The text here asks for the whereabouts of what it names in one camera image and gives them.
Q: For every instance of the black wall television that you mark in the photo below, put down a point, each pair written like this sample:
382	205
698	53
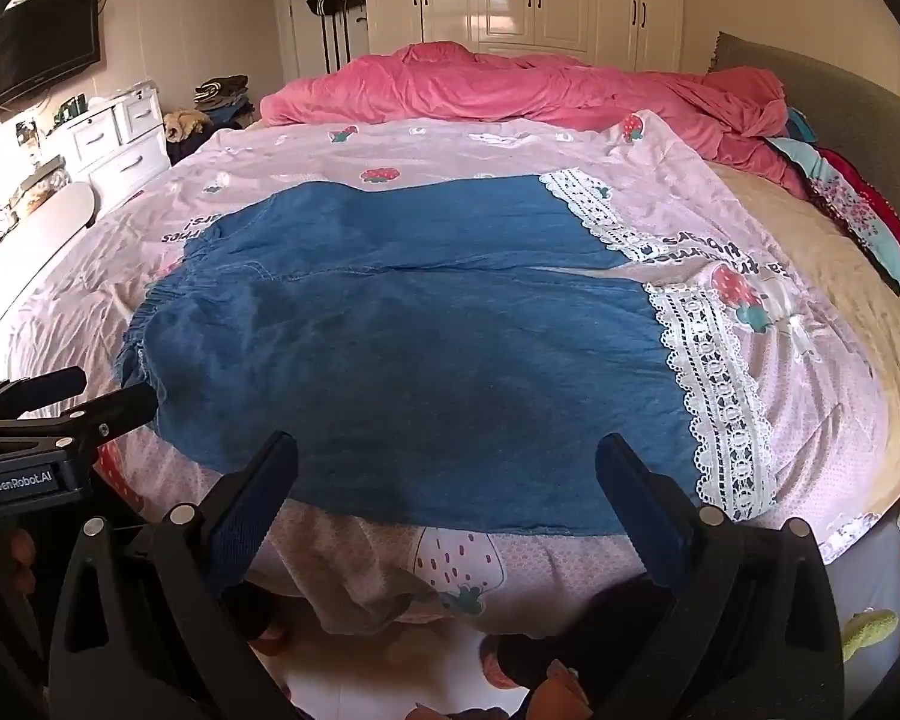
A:
37	45

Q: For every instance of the teal and red patterned garment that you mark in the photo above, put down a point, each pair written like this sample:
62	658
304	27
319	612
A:
862	214

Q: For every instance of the stack of folded dark clothes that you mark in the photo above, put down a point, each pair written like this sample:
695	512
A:
221	90

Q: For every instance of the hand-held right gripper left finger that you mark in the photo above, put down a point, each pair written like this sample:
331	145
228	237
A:
259	499

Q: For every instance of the white drawer cabinet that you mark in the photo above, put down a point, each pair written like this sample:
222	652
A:
120	142

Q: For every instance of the white wardrobe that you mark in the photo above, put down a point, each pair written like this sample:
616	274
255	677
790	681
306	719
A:
555	0

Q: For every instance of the tan fuzzy cloth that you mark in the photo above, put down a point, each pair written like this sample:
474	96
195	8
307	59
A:
184	126

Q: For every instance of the person's left hand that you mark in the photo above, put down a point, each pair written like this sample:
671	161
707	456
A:
21	562

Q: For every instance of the pink duvet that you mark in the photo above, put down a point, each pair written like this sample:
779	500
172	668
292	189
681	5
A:
495	90

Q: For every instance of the cream knitted cloth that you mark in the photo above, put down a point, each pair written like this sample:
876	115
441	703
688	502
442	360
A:
855	307

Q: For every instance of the pink strawberry print shirt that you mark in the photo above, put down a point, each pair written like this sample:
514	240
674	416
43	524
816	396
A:
495	146

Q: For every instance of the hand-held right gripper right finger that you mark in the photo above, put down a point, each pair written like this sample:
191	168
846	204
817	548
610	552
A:
637	510

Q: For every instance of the white round table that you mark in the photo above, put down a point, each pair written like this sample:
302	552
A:
37	240

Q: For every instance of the white door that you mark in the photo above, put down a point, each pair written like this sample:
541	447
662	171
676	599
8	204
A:
345	37

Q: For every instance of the grey printed mattress sheet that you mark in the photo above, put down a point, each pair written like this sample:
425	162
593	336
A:
870	570

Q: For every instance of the grey sofa cushion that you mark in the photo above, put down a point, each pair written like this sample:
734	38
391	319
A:
855	105

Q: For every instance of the blue denim pants with lace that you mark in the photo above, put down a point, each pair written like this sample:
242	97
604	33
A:
420	360

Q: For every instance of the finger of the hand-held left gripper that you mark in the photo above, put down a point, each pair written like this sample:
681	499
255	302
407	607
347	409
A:
116	409
37	388

